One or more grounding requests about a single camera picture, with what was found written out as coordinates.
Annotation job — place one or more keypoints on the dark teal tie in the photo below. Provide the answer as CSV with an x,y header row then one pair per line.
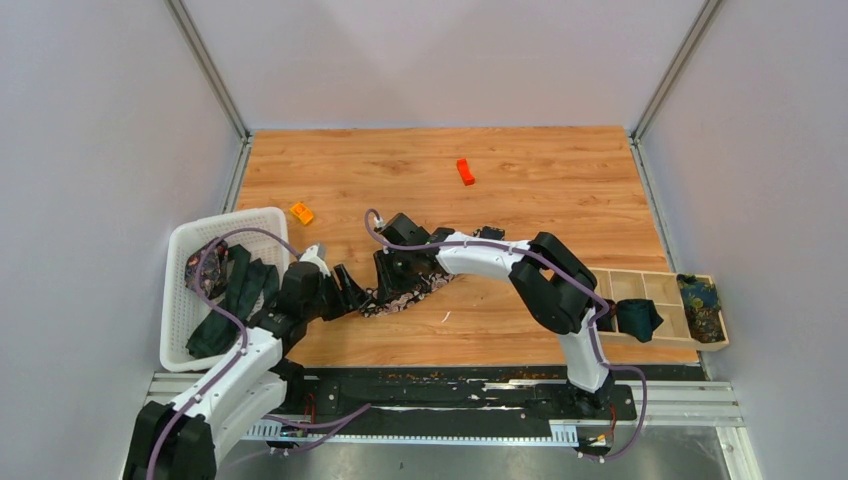
x,y
638,318

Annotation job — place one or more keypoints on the wooden compartment box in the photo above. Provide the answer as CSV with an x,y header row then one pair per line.
x,y
662,289

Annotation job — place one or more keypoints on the dark floral tie in basket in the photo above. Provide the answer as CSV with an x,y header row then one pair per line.
x,y
207,268

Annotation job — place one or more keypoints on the blue gold patterned tie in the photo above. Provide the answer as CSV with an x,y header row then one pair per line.
x,y
702,308

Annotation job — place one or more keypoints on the black red rolled tie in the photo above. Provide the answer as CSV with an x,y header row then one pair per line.
x,y
606,323

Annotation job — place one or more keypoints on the black pink rose tie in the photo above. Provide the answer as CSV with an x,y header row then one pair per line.
x,y
376,309

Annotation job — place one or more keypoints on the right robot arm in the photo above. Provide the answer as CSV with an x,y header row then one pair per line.
x,y
557,289

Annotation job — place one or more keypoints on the orange plastic block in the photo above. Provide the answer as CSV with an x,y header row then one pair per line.
x,y
302,213

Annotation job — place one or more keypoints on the red plastic block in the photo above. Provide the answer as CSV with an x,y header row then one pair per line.
x,y
464,172

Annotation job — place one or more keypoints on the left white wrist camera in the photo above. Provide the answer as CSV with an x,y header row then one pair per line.
x,y
315,254

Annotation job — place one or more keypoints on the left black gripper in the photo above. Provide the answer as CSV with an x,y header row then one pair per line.
x,y
347,299

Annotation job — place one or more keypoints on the white perforated plastic basket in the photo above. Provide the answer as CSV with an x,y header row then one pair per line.
x,y
183,310

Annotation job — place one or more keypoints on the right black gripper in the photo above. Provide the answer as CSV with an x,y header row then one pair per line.
x,y
389,282

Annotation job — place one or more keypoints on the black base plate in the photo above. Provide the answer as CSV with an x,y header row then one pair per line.
x,y
450,401

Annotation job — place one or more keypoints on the dark green tie in basket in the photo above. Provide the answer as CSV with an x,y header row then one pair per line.
x,y
249,280

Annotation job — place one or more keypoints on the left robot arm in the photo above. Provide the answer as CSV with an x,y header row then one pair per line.
x,y
189,436

